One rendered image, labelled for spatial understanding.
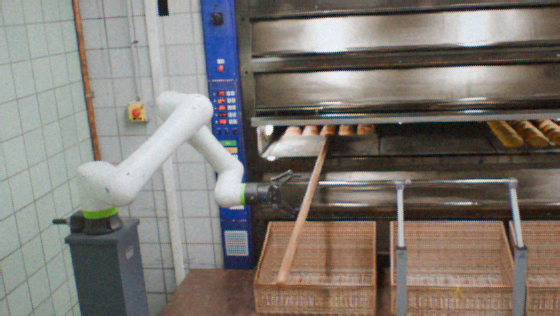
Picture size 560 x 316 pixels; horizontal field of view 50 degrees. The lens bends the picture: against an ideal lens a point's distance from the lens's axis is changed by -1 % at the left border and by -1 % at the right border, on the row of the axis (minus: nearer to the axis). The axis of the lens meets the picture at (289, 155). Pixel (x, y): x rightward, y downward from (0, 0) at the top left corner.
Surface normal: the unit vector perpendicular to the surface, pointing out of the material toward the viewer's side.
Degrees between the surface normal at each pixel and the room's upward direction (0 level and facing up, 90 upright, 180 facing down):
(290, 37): 69
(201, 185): 90
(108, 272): 90
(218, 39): 90
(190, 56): 90
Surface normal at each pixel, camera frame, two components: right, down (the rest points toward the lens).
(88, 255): -0.15, 0.26
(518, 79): -0.16, -0.09
